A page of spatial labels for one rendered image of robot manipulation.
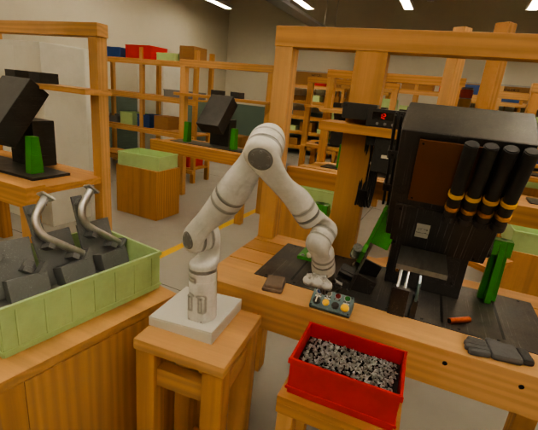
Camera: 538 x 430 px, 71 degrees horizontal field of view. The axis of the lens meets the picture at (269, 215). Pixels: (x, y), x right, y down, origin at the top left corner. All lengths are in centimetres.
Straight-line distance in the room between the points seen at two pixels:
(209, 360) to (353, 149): 114
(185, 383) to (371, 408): 57
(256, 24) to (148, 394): 1242
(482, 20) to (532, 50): 987
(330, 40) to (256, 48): 1125
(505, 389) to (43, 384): 144
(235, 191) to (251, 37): 1232
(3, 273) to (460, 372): 159
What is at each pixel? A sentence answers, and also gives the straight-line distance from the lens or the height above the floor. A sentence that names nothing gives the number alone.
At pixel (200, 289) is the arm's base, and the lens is 125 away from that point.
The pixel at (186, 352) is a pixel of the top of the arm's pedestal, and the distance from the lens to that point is 126.
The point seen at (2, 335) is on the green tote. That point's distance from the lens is 141.
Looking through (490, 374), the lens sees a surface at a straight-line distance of 146.
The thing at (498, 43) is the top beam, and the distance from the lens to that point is 184.
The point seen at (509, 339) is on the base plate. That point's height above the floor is 90.
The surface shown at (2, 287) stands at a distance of 165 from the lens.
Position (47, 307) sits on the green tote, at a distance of 144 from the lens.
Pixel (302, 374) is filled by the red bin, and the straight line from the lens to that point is 117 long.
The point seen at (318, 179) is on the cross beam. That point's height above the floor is 123.
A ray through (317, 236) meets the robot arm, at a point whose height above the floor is 127.
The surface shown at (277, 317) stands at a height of 82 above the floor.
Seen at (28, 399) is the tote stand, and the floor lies 68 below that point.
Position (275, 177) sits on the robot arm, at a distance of 91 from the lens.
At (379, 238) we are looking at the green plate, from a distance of 153.
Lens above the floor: 162
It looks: 17 degrees down
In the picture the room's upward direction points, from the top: 6 degrees clockwise
